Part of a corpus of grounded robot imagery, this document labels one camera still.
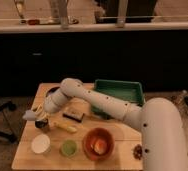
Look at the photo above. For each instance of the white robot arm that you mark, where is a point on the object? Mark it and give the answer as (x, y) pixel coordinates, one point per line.
(158, 120)

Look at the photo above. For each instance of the light blue towel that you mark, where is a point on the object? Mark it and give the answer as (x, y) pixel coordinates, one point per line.
(29, 115)

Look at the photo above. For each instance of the brown sponge block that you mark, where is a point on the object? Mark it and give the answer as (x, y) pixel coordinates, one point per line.
(73, 114)

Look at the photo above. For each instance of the orange fruit in bowl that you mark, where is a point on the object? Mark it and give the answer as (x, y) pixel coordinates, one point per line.
(99, 146)

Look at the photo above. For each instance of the orange bowl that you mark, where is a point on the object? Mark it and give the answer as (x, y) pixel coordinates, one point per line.
(89, 139)

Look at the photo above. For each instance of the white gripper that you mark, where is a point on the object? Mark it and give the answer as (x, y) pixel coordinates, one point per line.
(40, 113)

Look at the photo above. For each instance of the metal cup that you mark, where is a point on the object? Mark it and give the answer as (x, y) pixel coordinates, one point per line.
(43, 125)

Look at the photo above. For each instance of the small dark red object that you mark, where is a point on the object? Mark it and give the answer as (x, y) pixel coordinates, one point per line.
(137, 152)

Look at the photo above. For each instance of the green plastic tray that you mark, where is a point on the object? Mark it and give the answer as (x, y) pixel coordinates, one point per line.
(124, 90)

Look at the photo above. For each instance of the dark bowl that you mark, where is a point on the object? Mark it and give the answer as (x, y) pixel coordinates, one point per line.
(52, 90)

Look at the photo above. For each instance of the green cup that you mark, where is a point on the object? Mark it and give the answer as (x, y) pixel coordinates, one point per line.
(68, 148)

